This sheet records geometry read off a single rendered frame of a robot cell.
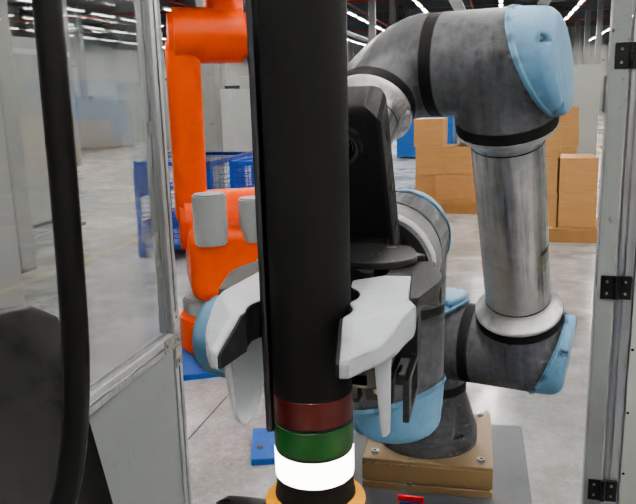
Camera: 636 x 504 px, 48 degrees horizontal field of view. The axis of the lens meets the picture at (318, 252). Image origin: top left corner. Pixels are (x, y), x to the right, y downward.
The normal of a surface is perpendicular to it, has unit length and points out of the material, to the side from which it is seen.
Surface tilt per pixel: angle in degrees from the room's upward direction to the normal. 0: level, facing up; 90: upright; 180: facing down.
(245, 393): 94
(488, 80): 108
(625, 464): 90
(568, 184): 90
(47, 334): 46
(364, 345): 42
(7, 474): 50
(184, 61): 96
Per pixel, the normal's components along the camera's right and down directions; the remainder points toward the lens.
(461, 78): -0.43, 0.50
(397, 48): -0.26, -0.23
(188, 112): 0.24, 0.30
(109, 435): 0.97, 0.03
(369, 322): 0.47, -0.65
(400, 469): -0.21, 0.22
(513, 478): -0.03, -0.98
